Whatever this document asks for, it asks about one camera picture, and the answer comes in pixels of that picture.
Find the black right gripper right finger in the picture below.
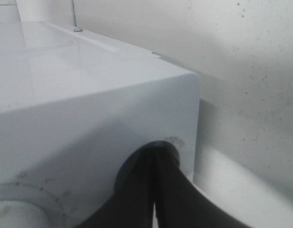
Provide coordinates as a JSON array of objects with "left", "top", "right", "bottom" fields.
[{"left": 155, "top": 142, "right": 248, "bottom": 228}]

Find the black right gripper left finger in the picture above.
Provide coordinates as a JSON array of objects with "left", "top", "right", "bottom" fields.
[{"left": 77, "top": 143, "right": 155, "bottom": 228}]

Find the white timer knob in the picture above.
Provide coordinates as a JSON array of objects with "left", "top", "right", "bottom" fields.
[{"left": 0, "top": 200, "right": 50, "bottom": 228}]

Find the white microwave oven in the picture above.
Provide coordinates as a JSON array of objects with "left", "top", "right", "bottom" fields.
[{"left": 0, "top": 21, "right": 200, "bottom": 228}]

